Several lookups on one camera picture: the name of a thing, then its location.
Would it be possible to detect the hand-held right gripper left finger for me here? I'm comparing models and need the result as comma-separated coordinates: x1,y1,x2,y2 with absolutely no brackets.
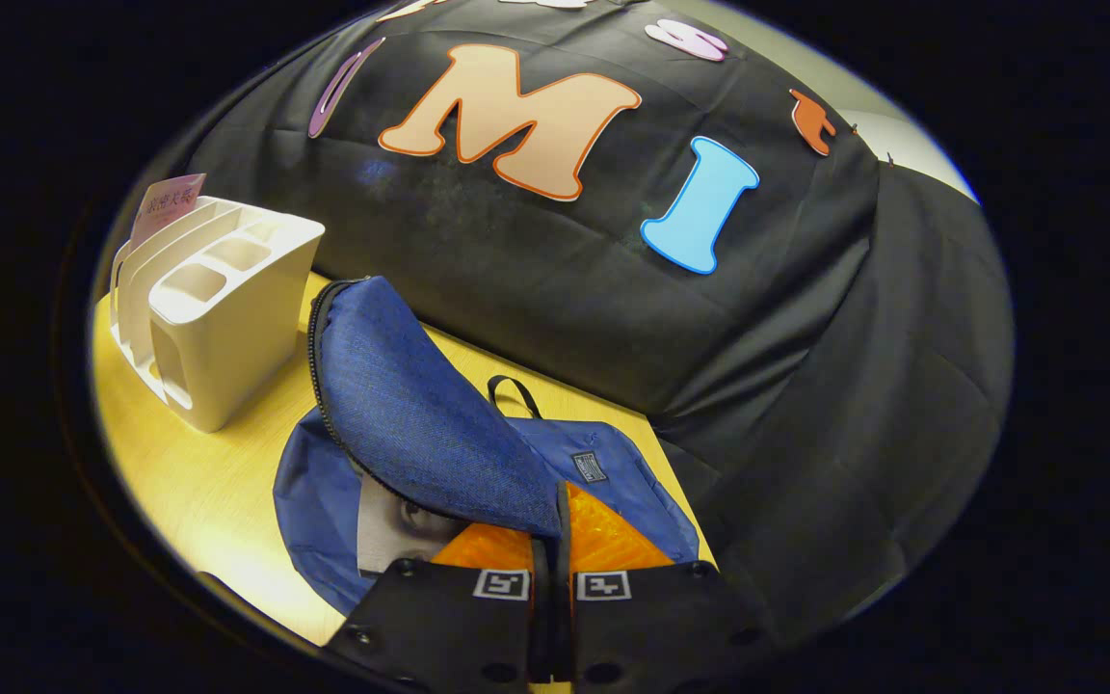
324,482,564,693

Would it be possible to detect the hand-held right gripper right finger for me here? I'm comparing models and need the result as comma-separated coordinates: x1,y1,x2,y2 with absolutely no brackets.
555,482,787,693

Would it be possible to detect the white and black book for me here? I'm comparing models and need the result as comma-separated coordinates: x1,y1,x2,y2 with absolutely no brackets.
357,475,462,579

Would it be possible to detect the blue schoolbag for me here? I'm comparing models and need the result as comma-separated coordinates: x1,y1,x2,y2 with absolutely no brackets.
273,276,700,618

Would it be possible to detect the white plastic bookshelf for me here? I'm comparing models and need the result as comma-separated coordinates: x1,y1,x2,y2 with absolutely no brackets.
110,196,327,434

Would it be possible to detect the pink book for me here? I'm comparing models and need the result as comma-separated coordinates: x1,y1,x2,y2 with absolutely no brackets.
129,173,207,252

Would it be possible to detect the black backdrop cloth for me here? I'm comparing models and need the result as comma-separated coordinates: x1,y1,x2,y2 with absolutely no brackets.
179,0,1014,647

